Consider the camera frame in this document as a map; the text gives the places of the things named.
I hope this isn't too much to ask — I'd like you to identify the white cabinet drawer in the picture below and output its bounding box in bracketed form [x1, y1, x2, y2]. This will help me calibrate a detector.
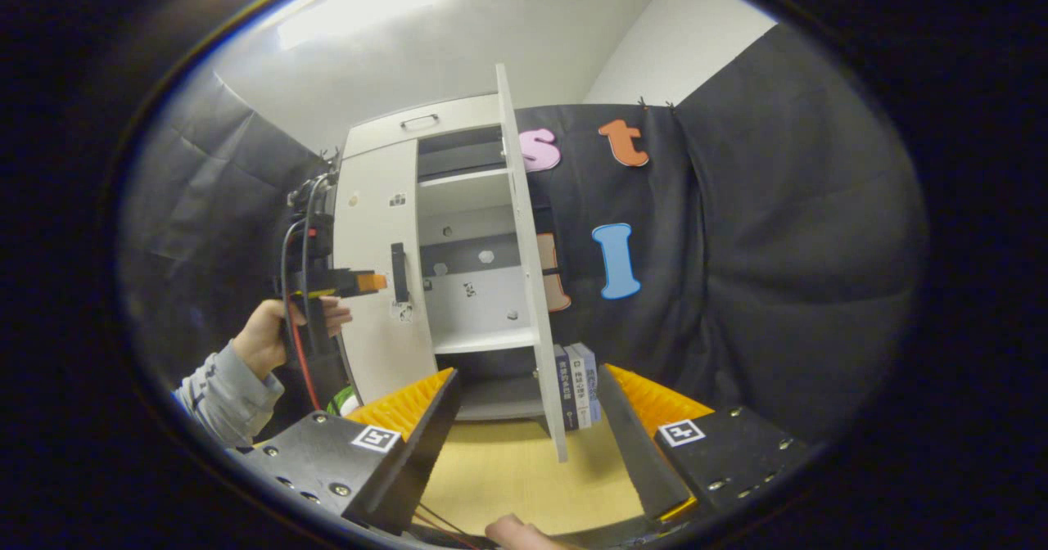
[340, 94, 502, 160]

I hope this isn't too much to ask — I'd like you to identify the dark book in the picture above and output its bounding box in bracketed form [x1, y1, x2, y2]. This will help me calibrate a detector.
[554, 345, 572, 432]

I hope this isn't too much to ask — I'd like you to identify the black cable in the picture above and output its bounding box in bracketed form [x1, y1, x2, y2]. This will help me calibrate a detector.
[281, 169, 338, 289]

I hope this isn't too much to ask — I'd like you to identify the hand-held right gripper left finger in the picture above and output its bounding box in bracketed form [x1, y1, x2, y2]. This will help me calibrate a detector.
[237, 367, 461, 534]

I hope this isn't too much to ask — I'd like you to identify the white double-door shoe cabinet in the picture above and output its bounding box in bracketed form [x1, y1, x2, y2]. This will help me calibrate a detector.
[332, 92, 566, 424]

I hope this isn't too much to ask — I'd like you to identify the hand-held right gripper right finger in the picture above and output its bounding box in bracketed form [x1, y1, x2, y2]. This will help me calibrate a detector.
[598, 363, 811, 522]

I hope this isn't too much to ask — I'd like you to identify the white cabinet door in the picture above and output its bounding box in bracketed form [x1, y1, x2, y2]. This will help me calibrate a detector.
[495, 63, 569, 463]
[332, 138, 439, 406]

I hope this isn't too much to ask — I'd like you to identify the black backdrop cloth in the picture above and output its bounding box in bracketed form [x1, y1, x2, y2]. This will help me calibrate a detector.
[123, 22, 930, 444]

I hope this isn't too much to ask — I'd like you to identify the white cabinet shelf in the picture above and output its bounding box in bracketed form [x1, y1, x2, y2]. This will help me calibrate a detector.
[432, 327, 540, 355]
[418, 168, 513, 217]

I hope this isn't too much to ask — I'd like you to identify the red cable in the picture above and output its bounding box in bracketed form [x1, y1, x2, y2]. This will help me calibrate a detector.
[288, 292, 322, 412]

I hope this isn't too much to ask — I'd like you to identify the blue-grey book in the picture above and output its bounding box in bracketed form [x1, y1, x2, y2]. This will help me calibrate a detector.
[573, 342, 603, 424]

